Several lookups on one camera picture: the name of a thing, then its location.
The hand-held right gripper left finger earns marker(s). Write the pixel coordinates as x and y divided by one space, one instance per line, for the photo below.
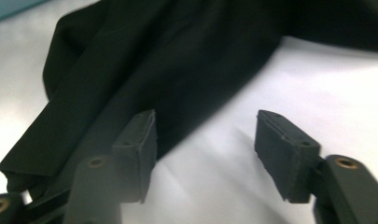
135 161

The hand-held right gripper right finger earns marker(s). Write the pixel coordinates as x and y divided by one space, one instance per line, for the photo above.
286 155

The black pants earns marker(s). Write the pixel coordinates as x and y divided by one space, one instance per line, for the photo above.
161 62

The light blue plastic basket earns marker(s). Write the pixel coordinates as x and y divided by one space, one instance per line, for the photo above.
9 7

